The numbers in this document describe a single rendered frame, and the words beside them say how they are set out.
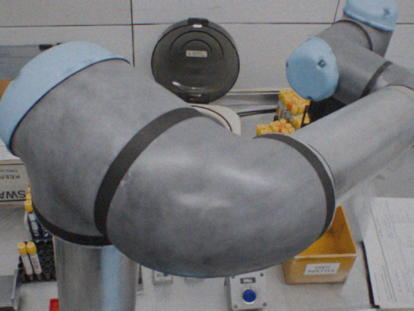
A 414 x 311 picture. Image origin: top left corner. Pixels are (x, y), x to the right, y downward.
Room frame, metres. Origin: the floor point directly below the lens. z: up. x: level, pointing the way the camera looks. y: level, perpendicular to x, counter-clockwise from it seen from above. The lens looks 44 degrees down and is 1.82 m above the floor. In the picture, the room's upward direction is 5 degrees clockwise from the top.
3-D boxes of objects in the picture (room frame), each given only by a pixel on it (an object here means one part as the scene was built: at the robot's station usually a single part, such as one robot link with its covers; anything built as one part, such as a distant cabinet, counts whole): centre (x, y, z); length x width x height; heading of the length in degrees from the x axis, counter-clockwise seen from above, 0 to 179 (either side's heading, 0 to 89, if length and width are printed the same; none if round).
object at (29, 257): (0.62, 0.28, 0.93); 0.17 x 0.09 x 0.11; 101
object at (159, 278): (0.61, 0.07, 0.91); 0.05 x 0.04 x 0.07; 10
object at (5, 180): (0.91, 0.41, 0.95); 0.29 x 0.25 x 0.15; 10
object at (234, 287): (0.58, -0.09, 0.92); 0.13 x 0.07 x 0.08; 10
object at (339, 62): (0.59, -0.16, 1.43); 0.11 x 0.11 x 0.08; 51
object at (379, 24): (0.68, -0.21, 1.43); 0.09 x 0.08 x 0.11; 141
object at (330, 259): (0.68, -0.24, 0.92); 0.13 x 0.13 x 0.10; 8
